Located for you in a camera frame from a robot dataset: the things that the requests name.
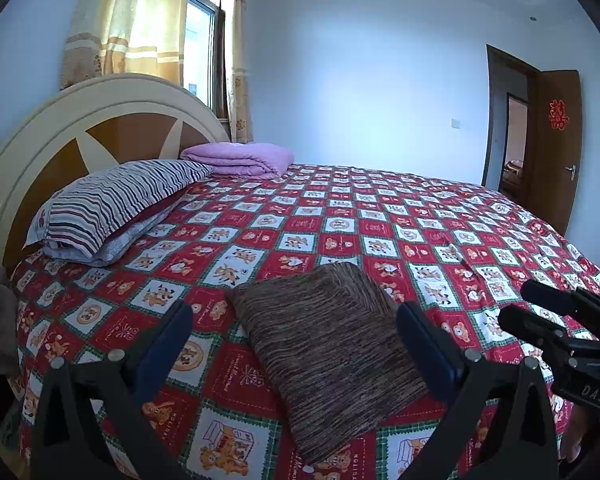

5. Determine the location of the window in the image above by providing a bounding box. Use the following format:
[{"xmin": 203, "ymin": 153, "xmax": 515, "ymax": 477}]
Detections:
[{"xmin": 183, "ymin": 0, "xmax": 224, "ymax": 114}]

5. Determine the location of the red door decoration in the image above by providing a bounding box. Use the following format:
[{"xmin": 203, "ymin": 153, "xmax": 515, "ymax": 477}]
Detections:
[{"xmin": 548, "ymin": 100, "xmax": 570, "ymax": 131}]

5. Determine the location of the person's right hand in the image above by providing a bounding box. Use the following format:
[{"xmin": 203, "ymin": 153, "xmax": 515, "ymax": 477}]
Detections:
[{"xmin": 558, "ymin": 404, "xmax": 600, "ymax": 463}]

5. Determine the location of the cream and brown headboard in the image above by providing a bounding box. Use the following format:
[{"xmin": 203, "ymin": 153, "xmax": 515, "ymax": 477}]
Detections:
[{"xmin": 0, "ymin": 74, "xmax": 228, "ymax": 269}]

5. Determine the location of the brown wooden door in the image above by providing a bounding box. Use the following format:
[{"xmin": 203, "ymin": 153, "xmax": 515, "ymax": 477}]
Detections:
[{"xmin": 524, "ymin": 70, "xmax": 583, "ymax": 235}]

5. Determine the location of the dark door frame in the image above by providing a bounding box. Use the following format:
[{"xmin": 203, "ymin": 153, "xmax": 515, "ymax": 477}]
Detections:
[{"xmin": 482, "ymin": 44, "xmax": 539, "ymax": 198}]

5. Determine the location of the red checkered patchwork bedspread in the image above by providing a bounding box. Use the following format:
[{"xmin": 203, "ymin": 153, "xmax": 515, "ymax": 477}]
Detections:
[{"xmin": 12, "ymin": 165, "xmax": 600, "ymax": 479}]

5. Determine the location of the silver door handle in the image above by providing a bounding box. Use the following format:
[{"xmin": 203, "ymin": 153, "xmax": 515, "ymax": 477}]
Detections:
[{"xmin": 565, "ymin": 165, "xmax": 578, "ymax": 182}]

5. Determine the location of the yellow curtain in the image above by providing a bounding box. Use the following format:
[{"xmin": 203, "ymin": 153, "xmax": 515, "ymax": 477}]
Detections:
[{"xmin": 59, "ymin": 0, "xmax": 253, "ymax": 143}]

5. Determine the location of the folded pink blanket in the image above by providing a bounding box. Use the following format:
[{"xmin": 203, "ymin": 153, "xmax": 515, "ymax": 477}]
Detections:
[{"xmin": 180, "ymin": 142, "xmax": 294, "ymax": 179}]

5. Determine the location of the striped pillow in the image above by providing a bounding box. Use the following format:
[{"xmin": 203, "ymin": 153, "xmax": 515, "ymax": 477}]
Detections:
[{"xmin": 23, "ymin": 159, "xmax": 211, "ymax": 264}]

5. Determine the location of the brown knitted sweater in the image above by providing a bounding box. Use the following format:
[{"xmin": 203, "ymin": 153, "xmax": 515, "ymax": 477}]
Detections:
[{"xmin": 227, "ymin": 262, "xmax": 427, "ymax": 465}]

